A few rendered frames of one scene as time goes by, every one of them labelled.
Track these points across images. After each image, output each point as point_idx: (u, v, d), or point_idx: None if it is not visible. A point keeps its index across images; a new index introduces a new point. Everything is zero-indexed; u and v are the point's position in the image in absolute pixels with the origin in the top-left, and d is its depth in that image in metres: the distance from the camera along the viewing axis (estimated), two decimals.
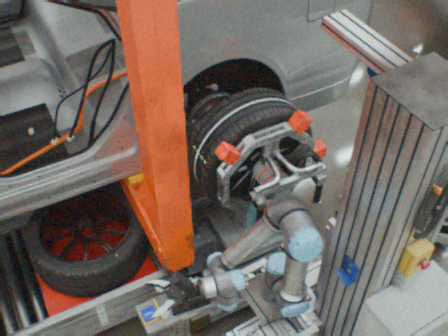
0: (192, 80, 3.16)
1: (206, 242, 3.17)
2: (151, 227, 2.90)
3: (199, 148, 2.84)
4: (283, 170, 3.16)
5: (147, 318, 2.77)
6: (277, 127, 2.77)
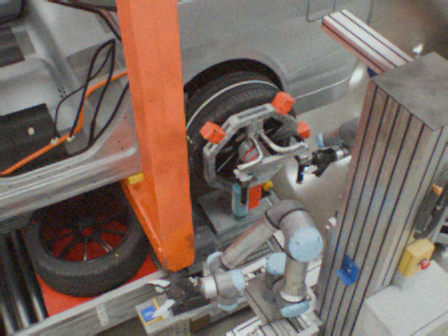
0: (192, 80, 3.16)
1: (206, 242, 3.17)
2: (151, 227, 2.90)
3: (186, 129, 2.94)
4: (268, 152, 3.26)
5: (147, 318, 2.77)
6: (261, 108, 2.86)
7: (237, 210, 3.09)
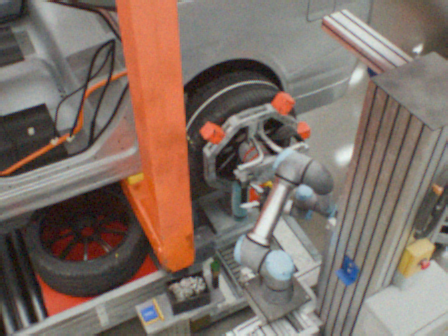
0: (192, 80, 3.16)
1: (206, 242, 3.17)
2: (151, 227, 2.90)
3: (186, 129, 2.94)
4: (268, 152, 3.26)
5: (147, 318, 2.77)
6: (261, 108, 2.86)
7: (237, 210, 3.09)
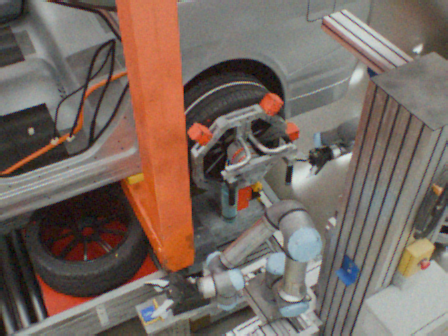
0: (192, 80, 3.16)
1: (206, 242, 3.17)
2: (151, 227, 2.90)
3: None
4: (258, 153, 3.25)
5: (147, 318, 2.77)
6: (249, 109, 2.86)
7: (226, 211, 3.09)
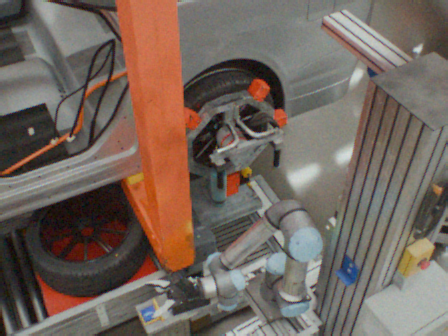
0: None
1: (206, 242, 3.17)
2: (151, 227, 2.90)
3: None
4: (247, 139, 3.33)
5: (147, 318, 2.77)
6: (237, 95, 2.94)
7: (215, 195, 3.17)
